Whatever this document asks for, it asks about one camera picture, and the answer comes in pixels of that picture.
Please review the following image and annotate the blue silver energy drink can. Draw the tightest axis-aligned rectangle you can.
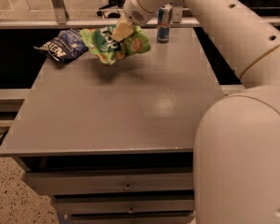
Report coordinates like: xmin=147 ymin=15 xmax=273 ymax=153
xmin=157 ymin=4 xmax=173 ymax=43

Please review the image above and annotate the black office chair base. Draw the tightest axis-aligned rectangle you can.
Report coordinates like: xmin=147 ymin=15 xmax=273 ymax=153
xmin=96 ymin=0 xmax=125 ymax=19

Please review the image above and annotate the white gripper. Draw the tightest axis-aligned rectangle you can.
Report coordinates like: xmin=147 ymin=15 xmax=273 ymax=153
xmin=111 ymin=0 xmax=174 ymax=42

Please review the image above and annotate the metal railing frame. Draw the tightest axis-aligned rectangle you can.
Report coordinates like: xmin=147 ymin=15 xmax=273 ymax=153
xmin=0 ymin=0 xmax=280 ymax=29

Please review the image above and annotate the green rice chip bag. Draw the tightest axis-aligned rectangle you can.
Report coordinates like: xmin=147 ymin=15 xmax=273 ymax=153
xmin=79 ymin=25 xmax=151 ymax=65

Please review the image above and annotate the grey drawer cabinet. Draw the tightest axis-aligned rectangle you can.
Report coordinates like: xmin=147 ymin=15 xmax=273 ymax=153
xmin=0 ymin=28 xmax=222 ymax=224

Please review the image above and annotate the blue chip bag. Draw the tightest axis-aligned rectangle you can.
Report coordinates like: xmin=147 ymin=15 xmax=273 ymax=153
xmin=35 ymin=29 xmax=88 ymax=63

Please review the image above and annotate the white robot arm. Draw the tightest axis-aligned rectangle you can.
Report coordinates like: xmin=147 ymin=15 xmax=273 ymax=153
xmin=114 ymin=0 xmax=280 ymax=224

